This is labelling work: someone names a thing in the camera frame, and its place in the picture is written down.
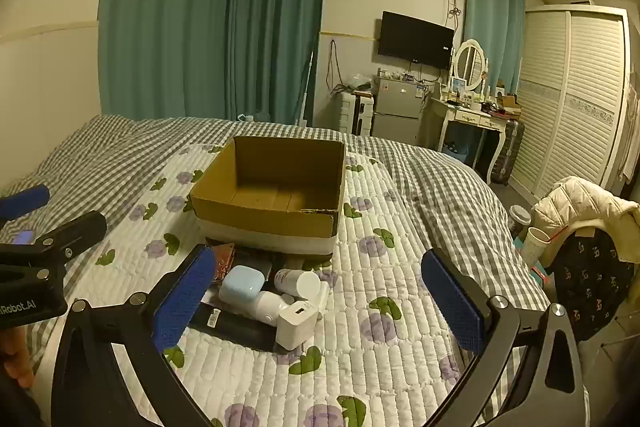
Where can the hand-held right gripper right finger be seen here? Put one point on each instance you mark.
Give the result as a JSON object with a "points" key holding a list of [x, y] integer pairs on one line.
{"points": [[452, 302]]}

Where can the dark suitcase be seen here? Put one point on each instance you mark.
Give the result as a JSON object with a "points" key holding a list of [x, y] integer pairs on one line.
{"points": [[510, 152]]}

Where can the narrow teal curtain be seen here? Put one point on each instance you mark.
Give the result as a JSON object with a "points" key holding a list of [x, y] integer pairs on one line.
{"points": [[492, 27]]}

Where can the large white bottle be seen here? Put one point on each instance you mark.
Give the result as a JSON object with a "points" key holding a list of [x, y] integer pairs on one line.
{"points": [[267, 307]]}

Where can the white charger adapter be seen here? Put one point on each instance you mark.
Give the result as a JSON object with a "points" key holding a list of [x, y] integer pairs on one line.
{"points": [[295, 324]]}

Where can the oval white mirror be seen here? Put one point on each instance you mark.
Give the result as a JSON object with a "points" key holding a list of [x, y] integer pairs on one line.
{"points": [[469, 62]]}

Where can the white cup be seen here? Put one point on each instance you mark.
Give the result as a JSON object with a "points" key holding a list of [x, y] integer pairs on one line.
{"points": [[535, 247]]}

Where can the white suitcase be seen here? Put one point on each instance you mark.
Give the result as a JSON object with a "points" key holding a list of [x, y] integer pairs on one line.
{"points": [[355, 114]]}

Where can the dark patterned garment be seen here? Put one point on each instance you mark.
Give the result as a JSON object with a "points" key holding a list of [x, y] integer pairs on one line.
{"points": [[595, 282]]}

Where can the small white bottle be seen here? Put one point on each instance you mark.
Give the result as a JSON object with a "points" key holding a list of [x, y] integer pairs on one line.
{"points": [[297, 283]]}

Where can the white pole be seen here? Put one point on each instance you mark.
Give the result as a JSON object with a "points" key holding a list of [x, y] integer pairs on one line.
{"points": [[307, 92]]}

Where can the floral quilted mat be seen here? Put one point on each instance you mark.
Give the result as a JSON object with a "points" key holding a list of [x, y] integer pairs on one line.
{"points": [[350, 347]]}

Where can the wide teal curtain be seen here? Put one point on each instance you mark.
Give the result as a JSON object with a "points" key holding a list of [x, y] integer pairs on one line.
{"points": [[165, 17]]}

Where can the dark cup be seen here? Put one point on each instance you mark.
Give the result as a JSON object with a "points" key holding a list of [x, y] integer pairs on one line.
{"points": [[520, 221]]}

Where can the black power bank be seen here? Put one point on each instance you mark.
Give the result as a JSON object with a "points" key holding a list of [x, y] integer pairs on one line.
{"points": [[272, 274]]}

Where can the white dressing table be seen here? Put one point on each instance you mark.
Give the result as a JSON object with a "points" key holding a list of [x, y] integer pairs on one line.
{"points": [[465, 117]]}

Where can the light blue earbuds case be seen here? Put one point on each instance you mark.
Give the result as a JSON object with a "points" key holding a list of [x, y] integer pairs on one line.
{"points": [[240, 284]]}

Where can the black wall television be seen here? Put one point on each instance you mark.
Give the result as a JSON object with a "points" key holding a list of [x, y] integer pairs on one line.
{"points": [[415, 39]]}

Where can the hanging pale clothes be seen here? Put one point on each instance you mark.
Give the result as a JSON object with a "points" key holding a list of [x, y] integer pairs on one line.
{"points": [[631, 132]]}

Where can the white louvred wardrobe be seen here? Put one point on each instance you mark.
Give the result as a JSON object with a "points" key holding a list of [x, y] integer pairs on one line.
{"points": [[575, 97]]}

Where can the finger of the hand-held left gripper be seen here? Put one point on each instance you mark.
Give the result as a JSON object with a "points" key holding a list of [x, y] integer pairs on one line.
{"points": [[75, 229], [25, 201]]}

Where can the cardboard box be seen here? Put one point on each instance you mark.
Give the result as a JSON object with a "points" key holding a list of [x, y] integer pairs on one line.
{"points": [[270, 167]]}

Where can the long black labelled object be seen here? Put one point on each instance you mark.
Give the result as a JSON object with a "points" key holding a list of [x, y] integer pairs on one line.
{"points": [[235, 329]]}

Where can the small grey fridge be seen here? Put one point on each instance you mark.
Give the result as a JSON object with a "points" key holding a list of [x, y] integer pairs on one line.
{"points": [[397, 109]]}

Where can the small white object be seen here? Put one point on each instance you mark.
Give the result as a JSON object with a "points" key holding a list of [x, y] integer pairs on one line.
{"points": [[246, 117]]}

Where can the person's left hand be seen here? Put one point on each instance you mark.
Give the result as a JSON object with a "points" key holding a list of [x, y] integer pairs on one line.
{"points": [[17, 357]]}

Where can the cream puffer jacket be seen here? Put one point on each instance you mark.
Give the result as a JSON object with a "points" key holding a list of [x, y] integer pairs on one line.
{"points": [[580, 204]]}

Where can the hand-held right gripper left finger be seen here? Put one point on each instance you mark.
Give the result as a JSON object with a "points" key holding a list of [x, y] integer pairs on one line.
{"points": [[185, 302]]}

